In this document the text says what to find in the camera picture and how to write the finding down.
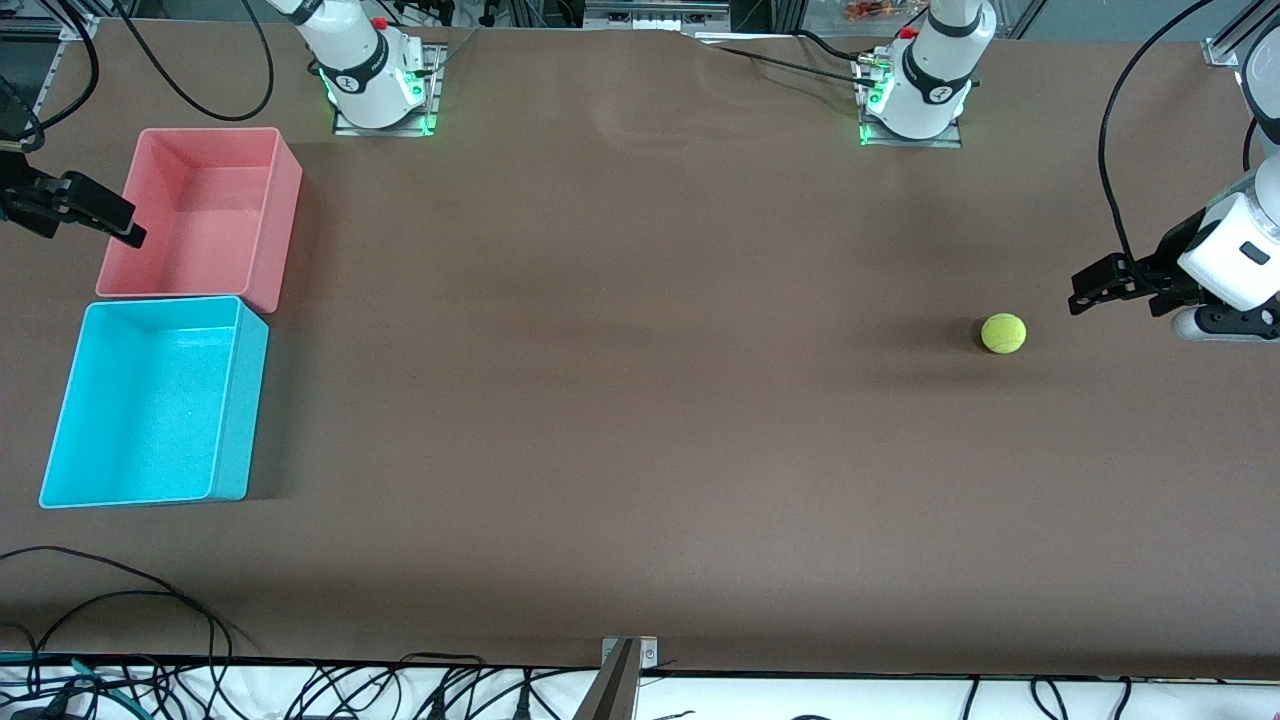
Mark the yellow-green tennis ball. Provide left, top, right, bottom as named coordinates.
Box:
left=981, top=312, right=1027, bottom=355

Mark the pink plastic bin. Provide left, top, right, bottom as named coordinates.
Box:
left=95, top=126, right=304, bottom=314

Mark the blue plastic bin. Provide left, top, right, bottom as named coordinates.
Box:
left=38, top=295, right=271, bottom=510

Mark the aluminium corner profile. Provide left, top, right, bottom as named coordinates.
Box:
left=1203, top=0, right=1280, bottom=68

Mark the grey background device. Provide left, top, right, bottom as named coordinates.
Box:
left=582, top=0, right=732, bottom=30

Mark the aluminium table edge rail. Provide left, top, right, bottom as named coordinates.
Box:
left=0, top=15, right=101, bottom=136

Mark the long black table cable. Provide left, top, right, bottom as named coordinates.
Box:
left=0, top=545, right=237, bottom=667

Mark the black base signal cable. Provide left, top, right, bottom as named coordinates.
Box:
left=793, top=28, right=883, bottom=64

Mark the short black table cable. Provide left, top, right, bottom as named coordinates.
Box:
left=28, top=592, right=219, bottom=665

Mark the black base power cable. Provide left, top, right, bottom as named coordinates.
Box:
left=733, top=44, right=873, bottom=87

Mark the teal cable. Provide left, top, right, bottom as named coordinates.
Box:
left=0, top=653, right=137, bottom=707

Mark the silver metal clamp bracket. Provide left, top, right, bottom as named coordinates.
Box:
left=600, top=636, right=660, bottom=671

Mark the dark metal camera post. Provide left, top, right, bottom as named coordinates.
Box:
left=570, top=640, right=641, bottom=720

